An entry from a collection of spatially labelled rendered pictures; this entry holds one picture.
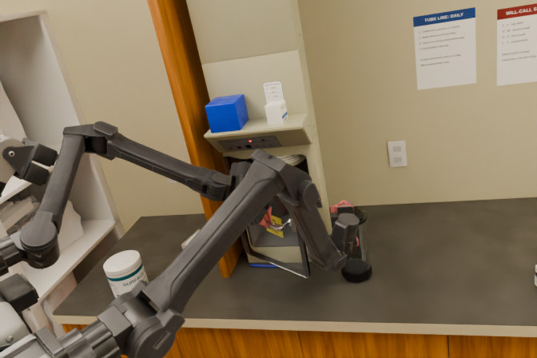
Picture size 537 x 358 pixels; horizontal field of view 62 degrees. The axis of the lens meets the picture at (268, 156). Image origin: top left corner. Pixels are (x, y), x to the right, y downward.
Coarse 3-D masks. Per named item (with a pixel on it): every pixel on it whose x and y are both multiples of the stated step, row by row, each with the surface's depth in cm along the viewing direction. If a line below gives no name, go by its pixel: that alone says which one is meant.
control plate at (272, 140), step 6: (246, 138) 140; (252, 138) 139; (258, 138) 139; (264, 138) 139; (270, 138) 139; (222, 144) 144; (228, 144) 144; (234, 144) 144; (240, 144) 144; (246, 144) 144; (252, 144) 143; (258, 144) 143; (264, 144) 143; (276, 144) 143; (228, 150) 149; (234, 150) 149
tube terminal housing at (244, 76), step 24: (216, 72) 143; (240, 72) 141; (264, 72) 139; (288, 72) 138; (216, 96) 146; (264, 96) 142; (288, 96) 141; (312, 120) 148; (312, 144) 145; (312, 168) 149
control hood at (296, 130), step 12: (252, 120) 145; (264, 120) 143; (288, 120) 138; (300, 120) 136; (228, 132) 138; (240, 132) 137; (252, 132) 136; (264, 132) 135; (276, 132) 135; (288, 132) 134; (300, 132) 134; (216, 144) 145; (288, 144) 143; (300, 144) 143
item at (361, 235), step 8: (360, 232) 143; (360, 240) 144; (352, 248) 144; (360, 248) 144; (352, 256) 145; (360, 256) 145; (368, 256) 149; (352, 264) 146; (360, 264) 146; (368, 264) 149; (352, 272) 148; (360, 272) 147
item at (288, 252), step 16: (240, 160) 148; (272, 208) 145; (256, 224) 156; (256, 240) 160; (272, 240) 153; (288, 240) 146; (256, 256) 164; (272, 256) 156; (288, 256) 150; (304, 256) 144; (304, 272) 147
